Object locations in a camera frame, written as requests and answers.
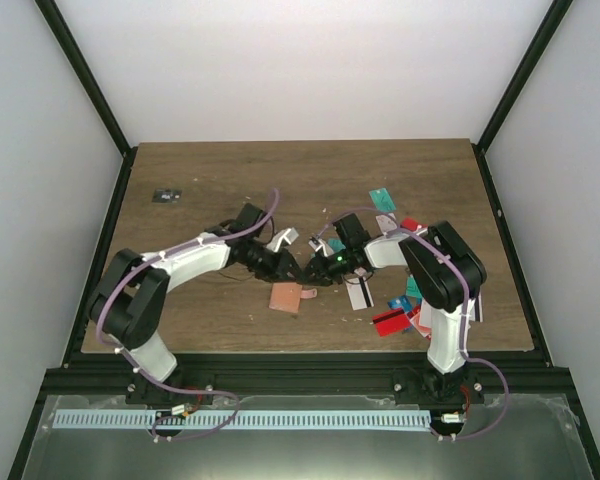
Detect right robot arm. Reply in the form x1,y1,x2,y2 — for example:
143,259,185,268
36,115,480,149
301,212,487,403

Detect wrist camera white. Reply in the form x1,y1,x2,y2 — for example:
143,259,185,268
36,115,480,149
266,227,299,253
309,237,333,257

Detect teal card far top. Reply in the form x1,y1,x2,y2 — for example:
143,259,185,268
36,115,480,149
369,188,396,213

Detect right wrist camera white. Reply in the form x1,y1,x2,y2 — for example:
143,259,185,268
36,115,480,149
309,237,333,257

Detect red card black stripe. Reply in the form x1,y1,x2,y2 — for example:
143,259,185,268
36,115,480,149
372,308,412,337

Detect white stripe card right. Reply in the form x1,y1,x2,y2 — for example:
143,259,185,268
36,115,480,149
345,277,374,311

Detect right frame post black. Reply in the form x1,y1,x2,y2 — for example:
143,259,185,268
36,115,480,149
474,0,575,151

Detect white floral card upper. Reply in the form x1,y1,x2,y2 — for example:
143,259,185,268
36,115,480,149
376,213,399,234

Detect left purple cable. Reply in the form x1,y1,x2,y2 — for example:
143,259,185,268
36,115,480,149
95,187,281,445

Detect purple cable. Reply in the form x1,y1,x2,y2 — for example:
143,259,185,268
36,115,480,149
314,207,510,443
95,187,281,445

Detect black aluminium front rail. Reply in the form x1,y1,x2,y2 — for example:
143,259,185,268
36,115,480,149
40,352,575,398

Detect left frame post black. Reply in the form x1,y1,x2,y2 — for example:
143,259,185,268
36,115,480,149
34,0,132,157

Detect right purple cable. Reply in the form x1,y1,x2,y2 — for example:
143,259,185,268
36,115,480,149
314,207,510,443

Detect light blue slotted strip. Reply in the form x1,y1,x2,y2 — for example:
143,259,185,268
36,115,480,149
52,409,431,432

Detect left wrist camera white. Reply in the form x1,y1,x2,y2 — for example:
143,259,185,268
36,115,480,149
266,227,299,253

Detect small black tag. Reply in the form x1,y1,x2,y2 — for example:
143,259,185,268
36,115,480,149
152,189,182,203

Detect red card top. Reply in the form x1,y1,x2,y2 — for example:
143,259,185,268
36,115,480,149
400,217,427,232

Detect pink leather card holder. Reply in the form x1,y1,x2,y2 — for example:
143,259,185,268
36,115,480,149
269,283,318,314

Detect frame post black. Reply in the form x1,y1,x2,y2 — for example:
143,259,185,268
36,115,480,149
34,0,132,157
474,0,575,151

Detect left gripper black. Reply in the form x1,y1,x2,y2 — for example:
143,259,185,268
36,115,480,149
244,240,306,283

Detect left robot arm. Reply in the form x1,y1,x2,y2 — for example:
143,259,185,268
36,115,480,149
86,203,301,404

